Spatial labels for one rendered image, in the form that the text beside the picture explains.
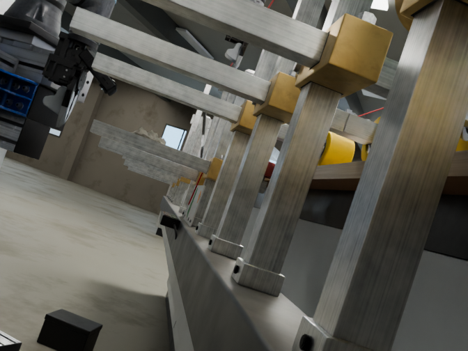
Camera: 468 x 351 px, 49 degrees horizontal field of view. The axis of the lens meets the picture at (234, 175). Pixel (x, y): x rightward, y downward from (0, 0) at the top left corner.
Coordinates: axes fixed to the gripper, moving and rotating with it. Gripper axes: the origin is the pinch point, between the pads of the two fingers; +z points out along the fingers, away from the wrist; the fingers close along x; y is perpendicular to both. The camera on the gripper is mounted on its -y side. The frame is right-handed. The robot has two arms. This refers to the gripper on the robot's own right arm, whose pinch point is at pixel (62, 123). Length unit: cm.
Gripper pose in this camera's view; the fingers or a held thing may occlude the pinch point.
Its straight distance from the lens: 127.0
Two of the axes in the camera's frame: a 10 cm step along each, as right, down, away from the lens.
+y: -9.3, -3.4, -1.4
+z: -3.3, 9.4, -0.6
